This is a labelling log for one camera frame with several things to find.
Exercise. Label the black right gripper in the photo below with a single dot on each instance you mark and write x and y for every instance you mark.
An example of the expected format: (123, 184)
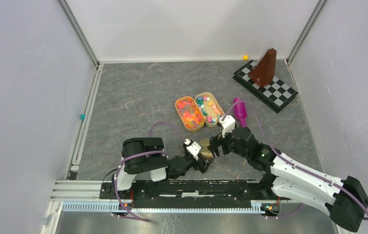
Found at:
(215, 141)

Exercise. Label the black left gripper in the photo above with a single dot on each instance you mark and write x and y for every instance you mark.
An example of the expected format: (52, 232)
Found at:
(205, 164)

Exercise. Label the gold round jar lid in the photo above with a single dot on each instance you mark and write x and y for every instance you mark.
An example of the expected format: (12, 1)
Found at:
(206, 150)

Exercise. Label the gold tin of star candies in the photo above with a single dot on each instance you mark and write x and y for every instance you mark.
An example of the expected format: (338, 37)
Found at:
(210, 108)

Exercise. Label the magenta plastic scoop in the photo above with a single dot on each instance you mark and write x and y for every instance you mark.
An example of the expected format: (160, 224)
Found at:
(240, 111)

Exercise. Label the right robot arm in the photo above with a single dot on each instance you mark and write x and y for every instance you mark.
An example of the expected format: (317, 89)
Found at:
(345, 201)

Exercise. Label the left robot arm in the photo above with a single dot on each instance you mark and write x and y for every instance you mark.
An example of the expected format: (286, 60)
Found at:
(147, 154)

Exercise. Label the gold tin of gummy candies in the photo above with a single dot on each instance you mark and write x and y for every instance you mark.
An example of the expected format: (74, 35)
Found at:
(189, 114)

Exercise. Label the black white chessboard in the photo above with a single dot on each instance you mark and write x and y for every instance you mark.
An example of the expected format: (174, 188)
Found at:
(276, 95)

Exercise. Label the brown wooden metronome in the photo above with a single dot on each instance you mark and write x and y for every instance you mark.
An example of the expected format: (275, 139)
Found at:
(263, 71)

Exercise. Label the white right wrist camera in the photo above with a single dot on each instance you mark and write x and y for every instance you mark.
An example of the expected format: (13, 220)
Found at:
(227, 124)

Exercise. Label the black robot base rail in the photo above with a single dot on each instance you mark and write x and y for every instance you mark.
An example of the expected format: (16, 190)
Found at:
(186, 194)

